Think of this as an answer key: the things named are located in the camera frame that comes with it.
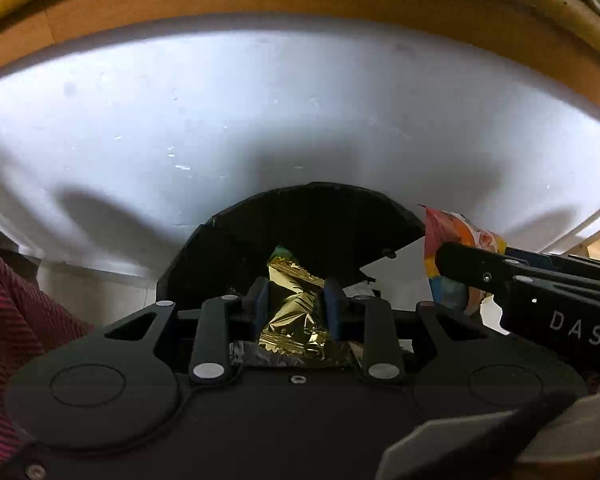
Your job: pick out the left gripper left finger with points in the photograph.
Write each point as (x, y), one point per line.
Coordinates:
(222, 321)

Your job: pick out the gold foil wrapper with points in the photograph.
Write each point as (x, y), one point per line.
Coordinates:
(297, 326)

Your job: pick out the clear plastic bag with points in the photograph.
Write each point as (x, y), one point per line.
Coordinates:
(249, 353)

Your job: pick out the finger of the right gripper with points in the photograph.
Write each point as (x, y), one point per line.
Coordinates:
(568, 264)
(499, 271)

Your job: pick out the orange sticks snack box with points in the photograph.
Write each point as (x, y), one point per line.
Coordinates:
(402, 281)

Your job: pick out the colourful candy wrapper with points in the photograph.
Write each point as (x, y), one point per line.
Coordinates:
(452, 251)

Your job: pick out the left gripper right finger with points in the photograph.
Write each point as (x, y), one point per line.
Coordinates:
(367, 321)

